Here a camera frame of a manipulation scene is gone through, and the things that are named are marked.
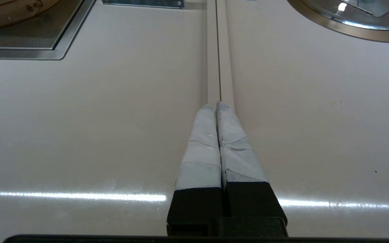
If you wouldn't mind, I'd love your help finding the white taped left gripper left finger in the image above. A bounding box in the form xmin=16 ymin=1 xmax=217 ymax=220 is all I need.
xmin=166 ymin=104 xmax=223 ymax=237

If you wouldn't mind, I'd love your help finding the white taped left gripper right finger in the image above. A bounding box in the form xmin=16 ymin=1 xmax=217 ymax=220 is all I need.
xmin=215 ymin=101 xmax=288 ymax=237

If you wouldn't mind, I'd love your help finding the steel hinged lid black knob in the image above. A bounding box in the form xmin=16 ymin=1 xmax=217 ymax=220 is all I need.
xmin=299 ymin=0 xmax=389 ymax=31

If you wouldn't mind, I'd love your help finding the clear acrylic sign holder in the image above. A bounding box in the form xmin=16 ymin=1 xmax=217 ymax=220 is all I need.
xmin=102 ymin=0 xmax=185 ymax=9

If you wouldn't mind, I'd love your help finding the bamboo steamer stack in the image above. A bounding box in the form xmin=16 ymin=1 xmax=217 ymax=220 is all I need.
xmin=0 ymin=0 xmax=61 ymax=32

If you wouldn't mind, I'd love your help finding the recessed steel tray frame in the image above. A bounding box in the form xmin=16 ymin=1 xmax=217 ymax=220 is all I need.
xmin=0 ymin=0 xmax=96 ymax=60

